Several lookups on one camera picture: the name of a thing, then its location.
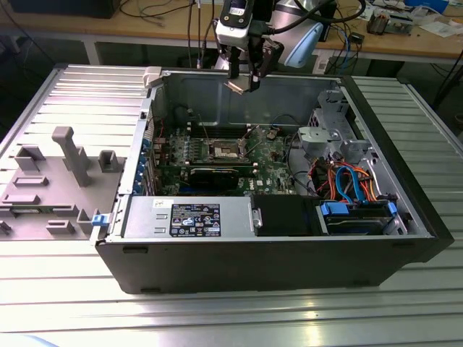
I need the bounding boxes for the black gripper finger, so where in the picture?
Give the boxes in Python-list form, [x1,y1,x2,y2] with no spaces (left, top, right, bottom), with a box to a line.
[226,45,241,80]
[248,37,286,94]

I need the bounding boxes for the silver CPU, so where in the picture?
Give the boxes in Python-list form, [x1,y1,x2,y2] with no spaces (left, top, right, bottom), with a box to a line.
[223,78,251,96]

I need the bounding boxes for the metal wire locking lever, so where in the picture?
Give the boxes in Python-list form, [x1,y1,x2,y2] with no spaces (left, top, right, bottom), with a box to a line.
[197,113,212,142]

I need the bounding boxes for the metal socket cover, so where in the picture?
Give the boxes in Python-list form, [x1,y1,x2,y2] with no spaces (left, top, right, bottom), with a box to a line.
[238,124,262,155]

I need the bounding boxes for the grey metal drive cage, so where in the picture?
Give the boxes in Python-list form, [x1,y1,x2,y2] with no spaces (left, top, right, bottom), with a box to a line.
[298,88,377,163]

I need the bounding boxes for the green motherboard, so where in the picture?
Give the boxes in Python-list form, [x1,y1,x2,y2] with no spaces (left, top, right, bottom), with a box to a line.
[150,122,303,199]

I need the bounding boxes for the brown heatsink cooler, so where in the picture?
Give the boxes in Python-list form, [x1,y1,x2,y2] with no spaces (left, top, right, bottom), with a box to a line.
[367,9,391,36]

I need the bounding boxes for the black graphics card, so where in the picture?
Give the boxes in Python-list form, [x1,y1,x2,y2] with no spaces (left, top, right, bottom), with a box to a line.
[188,166,240,192]

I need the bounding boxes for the wooden workbench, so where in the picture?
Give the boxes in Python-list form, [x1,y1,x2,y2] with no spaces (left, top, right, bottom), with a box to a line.
[0,0,463,61]

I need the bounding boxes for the grey electronics module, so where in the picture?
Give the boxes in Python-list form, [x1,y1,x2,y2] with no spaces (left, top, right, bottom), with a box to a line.
[388,14,413,36]

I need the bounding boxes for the black plastic drive shroud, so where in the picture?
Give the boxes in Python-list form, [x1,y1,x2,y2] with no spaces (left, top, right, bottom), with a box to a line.
[252,197,319,238]

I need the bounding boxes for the blue cardboard box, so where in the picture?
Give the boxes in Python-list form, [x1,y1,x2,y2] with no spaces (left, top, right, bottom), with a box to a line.
[404,0,449,12]

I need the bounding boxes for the white paper sheet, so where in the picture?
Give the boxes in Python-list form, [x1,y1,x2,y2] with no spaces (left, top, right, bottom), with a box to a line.
[421,20,462,38]

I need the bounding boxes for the silver power supply unit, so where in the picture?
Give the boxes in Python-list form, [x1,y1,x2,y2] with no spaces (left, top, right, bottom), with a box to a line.
[122,197,254,239]

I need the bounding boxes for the dark monitor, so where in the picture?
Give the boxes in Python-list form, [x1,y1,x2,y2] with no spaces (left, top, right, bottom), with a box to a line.
[7,0,116,20]

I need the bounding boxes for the hard disk in blue carrier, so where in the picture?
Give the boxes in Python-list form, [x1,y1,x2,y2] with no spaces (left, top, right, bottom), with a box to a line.
[316,201,399,236]

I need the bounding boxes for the black PC case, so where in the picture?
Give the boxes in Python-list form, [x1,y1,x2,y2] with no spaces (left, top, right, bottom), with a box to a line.
[94,67,455,296]

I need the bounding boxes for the grey parts rack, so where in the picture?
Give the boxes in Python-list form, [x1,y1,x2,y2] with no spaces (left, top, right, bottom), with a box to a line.
[0,126,127,241]

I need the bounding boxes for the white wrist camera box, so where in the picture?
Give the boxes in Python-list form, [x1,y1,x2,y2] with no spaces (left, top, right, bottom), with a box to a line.
[215,0,251,47]

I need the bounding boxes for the blue flat wire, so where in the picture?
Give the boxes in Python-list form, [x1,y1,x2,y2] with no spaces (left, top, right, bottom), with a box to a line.
[334,166,366,205]

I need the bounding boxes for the orange wire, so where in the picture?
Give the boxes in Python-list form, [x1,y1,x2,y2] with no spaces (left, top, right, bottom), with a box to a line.
[325,164,381,202]

